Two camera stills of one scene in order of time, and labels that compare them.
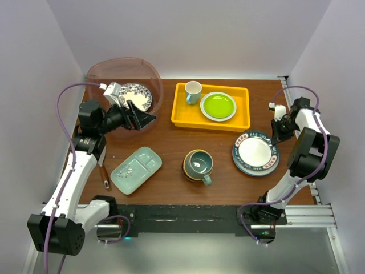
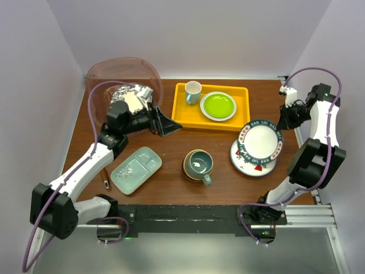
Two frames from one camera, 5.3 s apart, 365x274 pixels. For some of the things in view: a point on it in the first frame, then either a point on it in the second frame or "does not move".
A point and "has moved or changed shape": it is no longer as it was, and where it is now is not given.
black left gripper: [140, 119] → [159, 124]
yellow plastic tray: [190, 116] does not move
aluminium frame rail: [319, 216] does not move
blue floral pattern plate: [138, 93] does not move
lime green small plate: [218, 105] does not move
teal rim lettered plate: [254, 151] has moved or changed shape
